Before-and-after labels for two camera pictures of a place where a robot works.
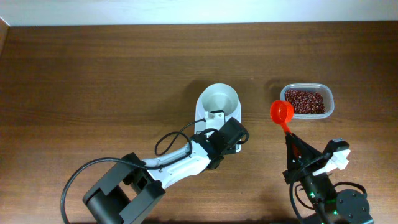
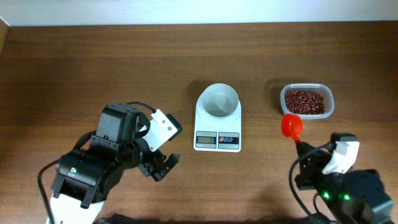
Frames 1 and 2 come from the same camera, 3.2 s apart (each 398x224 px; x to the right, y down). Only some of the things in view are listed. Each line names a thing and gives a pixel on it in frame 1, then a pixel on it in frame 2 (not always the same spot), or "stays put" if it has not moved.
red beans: x=306 y=102 stays put
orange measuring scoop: x=282 y=112 -> x=291 y=126
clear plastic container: x=309 y=101 stays put
